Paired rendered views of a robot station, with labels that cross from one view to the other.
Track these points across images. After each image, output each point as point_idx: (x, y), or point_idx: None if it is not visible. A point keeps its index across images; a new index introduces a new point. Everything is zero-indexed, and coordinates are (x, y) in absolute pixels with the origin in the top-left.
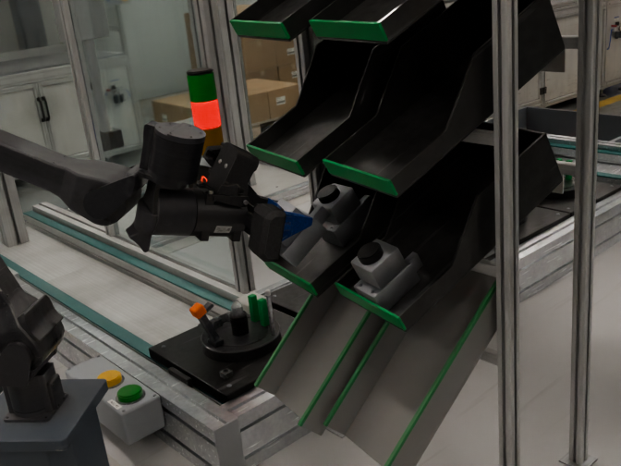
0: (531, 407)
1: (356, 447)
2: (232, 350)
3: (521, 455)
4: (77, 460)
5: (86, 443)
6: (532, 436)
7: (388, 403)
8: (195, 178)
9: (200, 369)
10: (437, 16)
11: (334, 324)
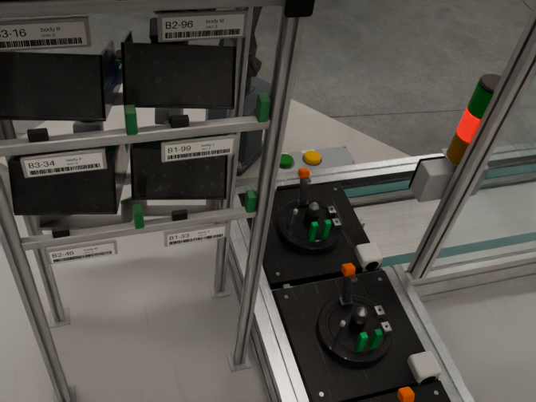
0: None
1: (192, 285)
2: (283, 208)
3: (101, 368)
4: (208, 113)
5: (218, 117)
6: (111, 392)
7: (111, 217)
8: (155, 12)
9: (285, 195)
10: (107, 48)
11: (192, 208)
